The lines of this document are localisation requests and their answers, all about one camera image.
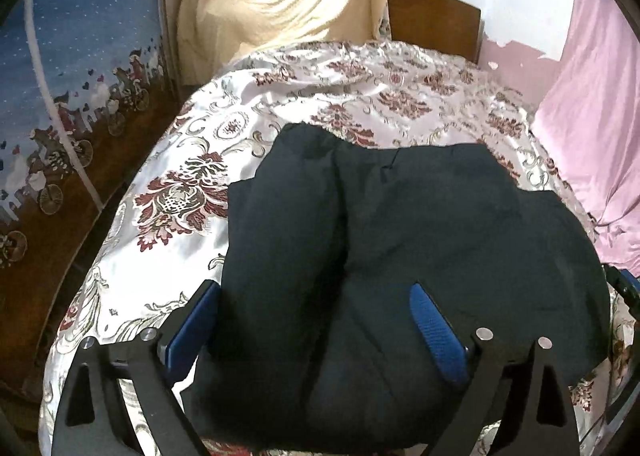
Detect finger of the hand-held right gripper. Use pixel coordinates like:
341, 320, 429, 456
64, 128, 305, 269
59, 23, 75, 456
601, 263, 640, 329

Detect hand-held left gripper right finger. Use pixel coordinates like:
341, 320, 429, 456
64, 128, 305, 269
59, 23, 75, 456
410, 282, 581, 456

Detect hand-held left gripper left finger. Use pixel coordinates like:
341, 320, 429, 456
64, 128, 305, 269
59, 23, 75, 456
52, 280, 222, 456

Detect black garment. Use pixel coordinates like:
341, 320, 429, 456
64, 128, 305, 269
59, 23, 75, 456
180, 122, 614, 449

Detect pink curtain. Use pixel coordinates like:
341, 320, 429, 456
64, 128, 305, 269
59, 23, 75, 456
529, 0, 640, 277

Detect floral satin bedspread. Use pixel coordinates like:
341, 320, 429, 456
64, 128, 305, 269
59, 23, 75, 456
37, 39, 640, 456

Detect wooden headboard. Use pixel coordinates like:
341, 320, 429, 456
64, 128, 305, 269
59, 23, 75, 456
387, 0, 482, 62

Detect blue printed wall cloth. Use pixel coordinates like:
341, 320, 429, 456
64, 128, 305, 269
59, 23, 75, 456
0, 0, 183, 387

